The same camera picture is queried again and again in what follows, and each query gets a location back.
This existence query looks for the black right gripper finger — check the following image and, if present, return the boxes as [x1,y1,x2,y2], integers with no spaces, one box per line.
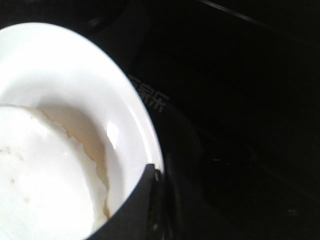
[89,164,164,240]

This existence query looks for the black glass gas hob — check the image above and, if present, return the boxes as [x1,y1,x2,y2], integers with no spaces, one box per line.
[0,0,320,240]

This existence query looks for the white ceramic plate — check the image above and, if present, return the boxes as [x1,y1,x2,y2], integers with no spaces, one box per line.
[0,22,164,218]

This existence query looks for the white fried egg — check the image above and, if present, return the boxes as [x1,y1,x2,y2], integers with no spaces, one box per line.
[0,105,108,240]

